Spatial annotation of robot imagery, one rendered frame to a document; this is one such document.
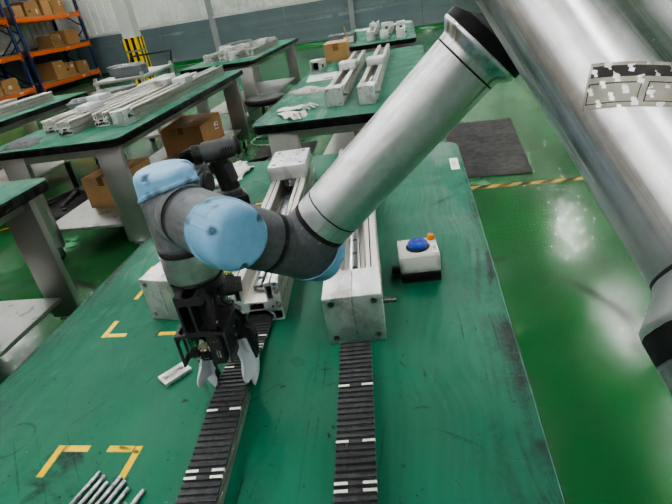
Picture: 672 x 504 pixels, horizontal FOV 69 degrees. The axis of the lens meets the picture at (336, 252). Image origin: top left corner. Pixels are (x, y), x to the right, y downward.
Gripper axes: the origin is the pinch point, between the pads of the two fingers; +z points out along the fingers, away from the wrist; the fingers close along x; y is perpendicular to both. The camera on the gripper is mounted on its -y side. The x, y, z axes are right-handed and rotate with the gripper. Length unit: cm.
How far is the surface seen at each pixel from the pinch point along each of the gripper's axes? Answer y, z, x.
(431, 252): -27.6, -2.9, 34.5
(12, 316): -122, 59, -149
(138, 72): -459, -9, -203
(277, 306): -18.6, 0.0, 4.1
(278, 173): -76, -8, -2
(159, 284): -22.1, -5.5, -19.0
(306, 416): 6.5, 3.1, 11.4
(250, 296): -20.8, -1.4, -1.3
